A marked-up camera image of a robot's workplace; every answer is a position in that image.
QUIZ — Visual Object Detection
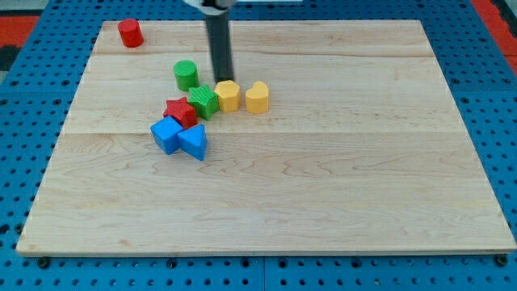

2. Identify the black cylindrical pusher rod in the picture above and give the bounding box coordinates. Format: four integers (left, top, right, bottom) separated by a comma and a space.
205, 12, 234, 82

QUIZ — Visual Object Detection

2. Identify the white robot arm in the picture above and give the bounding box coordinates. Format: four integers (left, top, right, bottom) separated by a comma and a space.
184, 0, 235, 82

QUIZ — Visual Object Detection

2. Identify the yellow heart block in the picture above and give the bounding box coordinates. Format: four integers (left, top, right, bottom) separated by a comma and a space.
245, 81, 270, 114

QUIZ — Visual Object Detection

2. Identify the green cylinder block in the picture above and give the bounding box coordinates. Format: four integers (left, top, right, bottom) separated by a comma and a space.
173, 60, 200, 91

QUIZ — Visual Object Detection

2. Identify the yellow hexagon block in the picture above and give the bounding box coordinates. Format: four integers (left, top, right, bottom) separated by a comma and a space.
215, 80, 241, 113

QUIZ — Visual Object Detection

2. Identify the green star block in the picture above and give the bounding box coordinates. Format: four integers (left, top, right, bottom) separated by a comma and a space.
187, 85, 219, 120

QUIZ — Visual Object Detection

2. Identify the red cylinder block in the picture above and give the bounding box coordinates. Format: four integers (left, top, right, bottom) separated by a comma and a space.
117, 19, 144, 48

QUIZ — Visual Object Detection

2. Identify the red star block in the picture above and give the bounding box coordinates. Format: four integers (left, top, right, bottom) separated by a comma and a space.
162, 97, 198, 129

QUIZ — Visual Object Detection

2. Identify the blue triangle block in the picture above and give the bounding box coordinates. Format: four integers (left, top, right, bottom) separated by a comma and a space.
178, 124, 208, 161

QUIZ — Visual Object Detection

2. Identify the blue cube block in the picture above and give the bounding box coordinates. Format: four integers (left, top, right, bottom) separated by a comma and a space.
150, 116, 183, 154

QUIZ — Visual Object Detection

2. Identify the wooden board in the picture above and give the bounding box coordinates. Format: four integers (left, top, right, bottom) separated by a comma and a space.
17, 20, 516, 257

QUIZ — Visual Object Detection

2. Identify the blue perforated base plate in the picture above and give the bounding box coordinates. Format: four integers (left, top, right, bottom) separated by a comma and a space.
1, 1, 516, 290

